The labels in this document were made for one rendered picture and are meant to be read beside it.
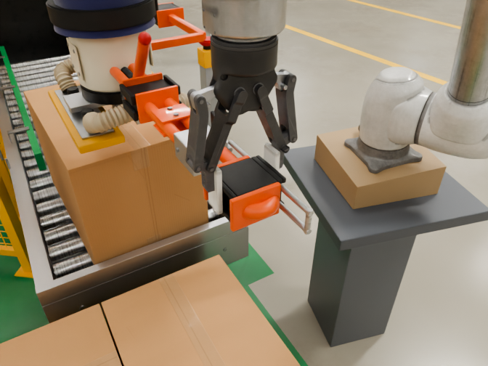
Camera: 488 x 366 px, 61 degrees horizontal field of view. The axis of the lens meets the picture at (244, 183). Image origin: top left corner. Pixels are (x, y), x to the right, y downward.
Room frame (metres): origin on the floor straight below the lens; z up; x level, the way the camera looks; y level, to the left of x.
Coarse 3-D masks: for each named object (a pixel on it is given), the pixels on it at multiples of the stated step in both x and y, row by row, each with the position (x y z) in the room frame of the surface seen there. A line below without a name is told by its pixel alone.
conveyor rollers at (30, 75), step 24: (0, 72) 2.63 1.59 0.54; (24, 72) 2.63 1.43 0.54; (48, 72) 2.62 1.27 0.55; (24, 96) 2.28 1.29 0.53; (24, 144) 1.71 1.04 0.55; (48, 168) 1.50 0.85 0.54; (48, 192) 1.33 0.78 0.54; (48, 216) 1.18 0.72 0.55; (216, 216) 1.20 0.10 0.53; (48, 240) 1.07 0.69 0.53; (72, 240) 1.05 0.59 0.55; (72, 264) 0.94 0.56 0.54
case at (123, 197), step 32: (32, 96) 1.35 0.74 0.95; (64, 128) 1.12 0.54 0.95; (128, 128) 1.12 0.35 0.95; (64, 160) 0.94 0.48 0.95; (96, 160) 0.94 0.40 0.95; (128, 160) 0.98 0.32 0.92; (160, 160) 1.04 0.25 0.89; (64, 192) 1.12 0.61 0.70; (96, 192) 0.93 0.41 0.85; (128, 192) 0.97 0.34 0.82; (160, 192) 1.03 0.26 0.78; (192, 192) 1.09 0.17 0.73; (96, 224) 0.91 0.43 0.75; (128, 224) 0.96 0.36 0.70; (160, 224) 1.02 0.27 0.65; (192, 224) 1.08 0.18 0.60; (96, 256) 0.90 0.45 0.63
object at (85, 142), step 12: (60, 96) 0.99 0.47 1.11; (60, 108) 0.93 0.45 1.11; (84, 108) 0.87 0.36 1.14; (96, 108) 0.92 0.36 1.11; (72, 120) 0.86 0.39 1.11; (72, 132) 0.81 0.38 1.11; (84, 132) 0.80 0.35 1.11; (108, 132) 0.81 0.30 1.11; (120, 132) 0.81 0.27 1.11; (84, 144) 0.76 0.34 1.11; (96, 144) 0.77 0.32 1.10; (108, 144) 0.78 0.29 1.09
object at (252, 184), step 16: (240, 160) 0.49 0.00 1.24; (224, 176) 0.45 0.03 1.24; (240, 176) 0.45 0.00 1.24; (256, 176) 0.45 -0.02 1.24; (224, 192) 0.44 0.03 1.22; (240, 192) 0.42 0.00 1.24; (256, 192) 0.42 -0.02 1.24; (272, 192) 0.43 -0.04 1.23; (224, 208) 0.44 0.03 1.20; (240, 208) 0.41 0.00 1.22; (240, 224) 0.41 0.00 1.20
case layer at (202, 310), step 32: (160, 288) 0.85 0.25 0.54; (192, 288) 0.85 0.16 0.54; (224, 288) 0.85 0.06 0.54; (64, 320) 0.73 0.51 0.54; (96, 320) 0.73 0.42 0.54; (128, 320) 0.73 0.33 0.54; (160, 320) 0.73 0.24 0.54; (192, 320) 0.73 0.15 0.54; (224, 320) 0.73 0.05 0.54; (256, 320) 0.73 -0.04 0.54; (0, 352) 0.63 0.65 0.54; (32, 352) 0.63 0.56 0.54; (64, 352) 0.63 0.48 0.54; (96, 352) 0.63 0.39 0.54; (128, 352) 0.63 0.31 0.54; (160, 352) 0.63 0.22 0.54; (192, 352) 0.63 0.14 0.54; (224, 352) 0.63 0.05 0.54; (256, 352) 0.63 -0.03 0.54; (288, 352) 0.63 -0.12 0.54
